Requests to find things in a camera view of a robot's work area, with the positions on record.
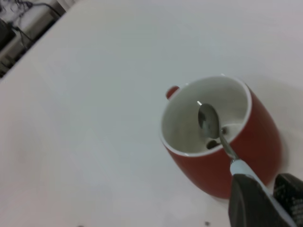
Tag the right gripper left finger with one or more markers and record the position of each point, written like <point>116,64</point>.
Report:
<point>248,205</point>

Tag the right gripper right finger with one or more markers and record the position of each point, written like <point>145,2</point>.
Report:
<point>291,196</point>

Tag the red ceramic mug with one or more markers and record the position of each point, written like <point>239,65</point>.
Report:
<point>201,172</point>

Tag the dark coffee bean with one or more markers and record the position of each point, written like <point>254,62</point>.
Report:
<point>213,143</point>

